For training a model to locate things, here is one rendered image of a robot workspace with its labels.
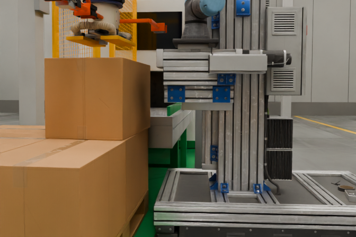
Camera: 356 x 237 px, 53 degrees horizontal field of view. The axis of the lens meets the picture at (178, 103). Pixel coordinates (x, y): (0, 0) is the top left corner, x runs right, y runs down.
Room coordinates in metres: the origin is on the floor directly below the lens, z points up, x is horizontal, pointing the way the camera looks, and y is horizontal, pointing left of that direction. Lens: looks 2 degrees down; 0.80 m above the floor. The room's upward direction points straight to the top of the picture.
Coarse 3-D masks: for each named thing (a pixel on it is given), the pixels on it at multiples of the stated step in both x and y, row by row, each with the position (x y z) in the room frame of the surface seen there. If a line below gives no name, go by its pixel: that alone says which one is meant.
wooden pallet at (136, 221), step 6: (144, 198) 2.17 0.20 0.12; (138, 204) 2.00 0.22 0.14; (144, 204) 2.18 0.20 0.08; (138, 210) 2.18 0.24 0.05; (144, 210) 2.18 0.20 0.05; (132, 216) 2.13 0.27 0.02; (138, 216) 2.13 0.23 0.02; (144, 216) 2.17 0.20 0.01; (126, 222) 1.72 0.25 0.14; (132, 222) 2.04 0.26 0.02; (138, 222) 2.04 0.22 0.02; (126, 228) 1.72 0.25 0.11; (132, 228) 1.95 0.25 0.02; (138, 228) 2.00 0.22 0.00; (120, 234) 1.61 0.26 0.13; (126, 234) 1.72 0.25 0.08; (132, 234) 1.87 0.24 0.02
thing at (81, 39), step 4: (68, 36) 1.90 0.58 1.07; (72, 36) 1.90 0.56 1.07; (76, 36) 1.89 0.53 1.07; (80, 36) 1.89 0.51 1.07; (84, 36) 1.98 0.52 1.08; (68, 40) 1.92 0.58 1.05; (72, 40) 1.92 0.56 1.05; (76, 40) 1.92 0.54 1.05; (80, 40) 1.91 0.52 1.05; (84, 40) 1.91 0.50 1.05; (88, 40) 1.95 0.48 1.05; (92, 40) 2.00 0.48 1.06; (84, 44) 2.11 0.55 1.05; (88, 44) 2.10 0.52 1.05; (92, 44) 2.10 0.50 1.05; (96, 44) 2.10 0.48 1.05; (100, 44) 2.12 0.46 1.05
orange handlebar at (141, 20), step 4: (64, 0) 1.53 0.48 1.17; (76, 8) 1.67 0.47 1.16; (80, 8) 1.67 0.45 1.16; (84, 8) 1.71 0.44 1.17; (100, 16) 1.92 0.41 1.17; (120, 20) 2.06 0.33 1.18; (124, 20) 2.06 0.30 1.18; (128, 20) 2.05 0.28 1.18; (132, 20) 2.05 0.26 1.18; (136, 20) 2.05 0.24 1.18; (140, 20) 2.04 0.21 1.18; (144, 20) 2.04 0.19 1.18; (148, 20) 2.04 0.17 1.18; (152, 20) 2.06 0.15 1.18; (152, 24) 2.11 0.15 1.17; (156, 24) 2.17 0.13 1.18; (156, 28) 2.24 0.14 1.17
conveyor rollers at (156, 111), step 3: (150, 108) 4.34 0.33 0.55; (153, 108) 4.34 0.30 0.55; (156, 108) 4.33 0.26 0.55; (159, 108) 4.41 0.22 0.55; (162, 108) 4.41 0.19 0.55; (165, 108) 4.40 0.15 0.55; (150, 111) 3.87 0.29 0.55; (153, 111) 3.87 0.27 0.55; (156, 111) 3.87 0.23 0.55; (159, 111) 3.87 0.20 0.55; (162, 111) 3.86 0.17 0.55; (165, 111) 3.86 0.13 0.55; (150, 114) 3.42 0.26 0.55; (153, 114) 3.41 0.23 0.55; (156, 114) 3.41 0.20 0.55; (159, 114) 3.41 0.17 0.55; (162, 114) 3.41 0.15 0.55; (165, 114) 3.41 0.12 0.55
